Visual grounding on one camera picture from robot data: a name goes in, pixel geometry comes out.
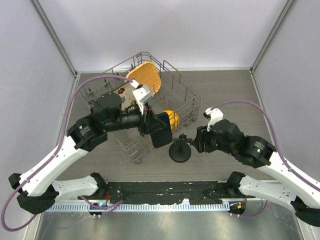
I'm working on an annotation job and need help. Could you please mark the floral square plate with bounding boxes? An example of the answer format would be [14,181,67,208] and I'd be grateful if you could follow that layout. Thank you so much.
[113,84,136,110]

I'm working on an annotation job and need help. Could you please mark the yellow bowl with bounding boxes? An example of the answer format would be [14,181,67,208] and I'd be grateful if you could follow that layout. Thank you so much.
[162,110,180,132]

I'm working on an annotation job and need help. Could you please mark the black phone stand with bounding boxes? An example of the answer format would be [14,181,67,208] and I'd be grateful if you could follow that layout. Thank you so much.
[168,134,193,163]

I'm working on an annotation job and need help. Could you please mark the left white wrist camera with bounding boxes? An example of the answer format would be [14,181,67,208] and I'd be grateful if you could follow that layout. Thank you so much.
[129,79,154,115]

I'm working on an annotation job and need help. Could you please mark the black smartphone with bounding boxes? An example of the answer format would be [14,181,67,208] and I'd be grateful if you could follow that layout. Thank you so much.
[149,112,173,149]

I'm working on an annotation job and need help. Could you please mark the white slotted cable duct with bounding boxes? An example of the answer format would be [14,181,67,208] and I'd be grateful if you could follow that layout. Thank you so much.
[46,201,230,213]

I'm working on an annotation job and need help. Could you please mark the grey wire dish rack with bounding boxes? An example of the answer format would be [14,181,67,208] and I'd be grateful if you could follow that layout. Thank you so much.
[76,51,202,165]

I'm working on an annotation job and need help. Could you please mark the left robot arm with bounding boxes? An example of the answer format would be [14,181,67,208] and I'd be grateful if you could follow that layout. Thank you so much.
[9,93,173,215]

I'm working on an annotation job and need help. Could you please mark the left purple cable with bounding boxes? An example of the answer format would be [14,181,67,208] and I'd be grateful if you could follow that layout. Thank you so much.
[1,76,133,231]

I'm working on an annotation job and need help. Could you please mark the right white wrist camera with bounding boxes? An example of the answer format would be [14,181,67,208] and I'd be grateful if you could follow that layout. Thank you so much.
[203,107,224,132]

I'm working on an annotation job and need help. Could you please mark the woven yellow tray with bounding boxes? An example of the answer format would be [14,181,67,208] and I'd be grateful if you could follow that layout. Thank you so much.
[126,61,162,94]

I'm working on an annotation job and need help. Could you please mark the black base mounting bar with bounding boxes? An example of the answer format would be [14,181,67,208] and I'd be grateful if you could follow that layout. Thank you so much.
[77,180,241,205]

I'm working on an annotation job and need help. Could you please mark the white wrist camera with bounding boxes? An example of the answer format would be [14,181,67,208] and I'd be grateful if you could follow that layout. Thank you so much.
[129,79,154,115]
[203,107,224,132]

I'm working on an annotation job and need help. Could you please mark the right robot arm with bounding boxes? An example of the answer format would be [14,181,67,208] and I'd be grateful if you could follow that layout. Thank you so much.
[192,119,320,227]

